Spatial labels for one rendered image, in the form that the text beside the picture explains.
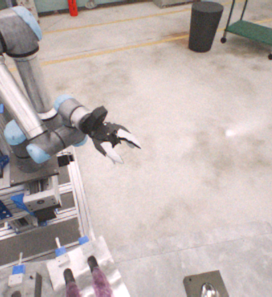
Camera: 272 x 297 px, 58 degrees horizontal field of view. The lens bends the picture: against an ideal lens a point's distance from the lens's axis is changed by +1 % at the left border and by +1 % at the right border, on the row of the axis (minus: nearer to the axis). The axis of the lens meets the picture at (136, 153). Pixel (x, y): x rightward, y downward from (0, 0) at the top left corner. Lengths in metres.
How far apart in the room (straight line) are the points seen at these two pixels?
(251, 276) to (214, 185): 1.31
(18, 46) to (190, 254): 1.10
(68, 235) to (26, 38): 1.41
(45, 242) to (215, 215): 1.40
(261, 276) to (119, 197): 1.38
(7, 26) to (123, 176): 1.79
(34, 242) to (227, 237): 1.33
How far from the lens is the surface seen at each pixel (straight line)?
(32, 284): 1.19
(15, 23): 0.96
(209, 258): 1.28
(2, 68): 0.92
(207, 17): 4.26
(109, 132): 0.74
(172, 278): 1.23
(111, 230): 2.17
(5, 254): 2.08
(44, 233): 2.04
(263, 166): 2.82
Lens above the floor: 1.98
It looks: 49 degrees down
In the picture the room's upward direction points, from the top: straight up
